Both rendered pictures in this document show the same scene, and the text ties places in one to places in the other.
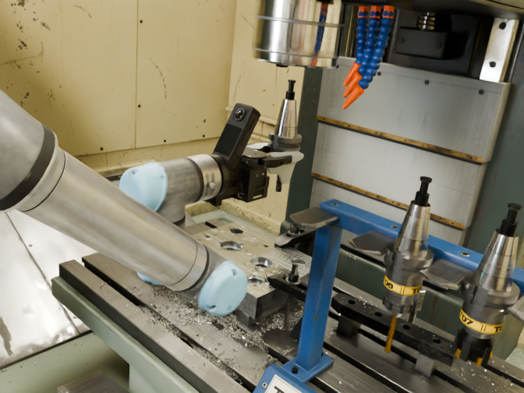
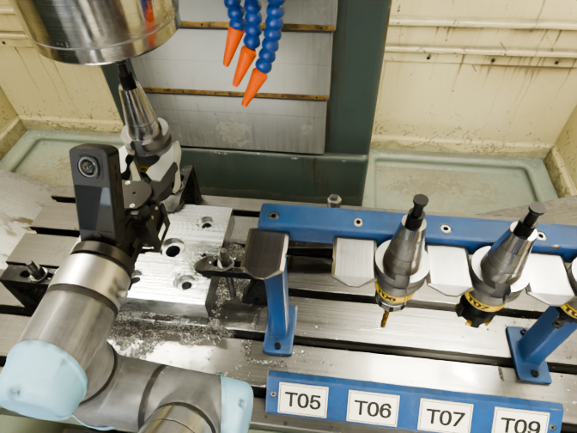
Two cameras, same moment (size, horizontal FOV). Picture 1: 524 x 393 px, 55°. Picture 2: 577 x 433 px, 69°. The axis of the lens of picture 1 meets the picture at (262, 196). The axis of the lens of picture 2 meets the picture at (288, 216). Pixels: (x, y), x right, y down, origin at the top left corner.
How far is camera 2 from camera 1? 48 cm
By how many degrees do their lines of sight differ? 38
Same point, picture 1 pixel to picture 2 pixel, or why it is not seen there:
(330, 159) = (156, 68)
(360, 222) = (319, 232)
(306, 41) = (134, 14)
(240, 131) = (107, 192)
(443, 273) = (448, 274)
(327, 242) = not seen: hidden behind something
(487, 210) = (343, 72)
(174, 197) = (95, 361)
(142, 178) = (39, 395)
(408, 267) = (413, 283)
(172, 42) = not seen: outside the picture
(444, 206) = (304, 83)
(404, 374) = not seen: hidden behind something
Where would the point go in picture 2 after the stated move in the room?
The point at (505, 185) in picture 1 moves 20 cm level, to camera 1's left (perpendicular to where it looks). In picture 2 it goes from (355, 42) to (279, 70)
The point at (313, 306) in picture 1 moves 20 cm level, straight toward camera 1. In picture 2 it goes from (278, 300) to (342, 421)
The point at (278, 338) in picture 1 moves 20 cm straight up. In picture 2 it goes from (235, 313) to (221, 251)
